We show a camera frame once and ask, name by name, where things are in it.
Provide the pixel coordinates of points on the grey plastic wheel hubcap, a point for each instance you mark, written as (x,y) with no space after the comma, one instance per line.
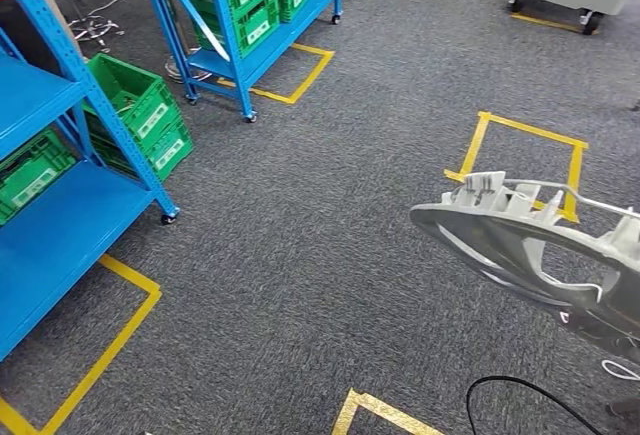
(505,240)

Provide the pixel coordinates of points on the person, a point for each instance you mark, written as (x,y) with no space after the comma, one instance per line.
(25,34)

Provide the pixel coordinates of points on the chrome round base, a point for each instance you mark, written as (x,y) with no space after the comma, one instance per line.
(175,71)

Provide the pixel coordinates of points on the blue metal shelf rack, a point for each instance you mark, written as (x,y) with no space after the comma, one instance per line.
(60,233)
(235,68)

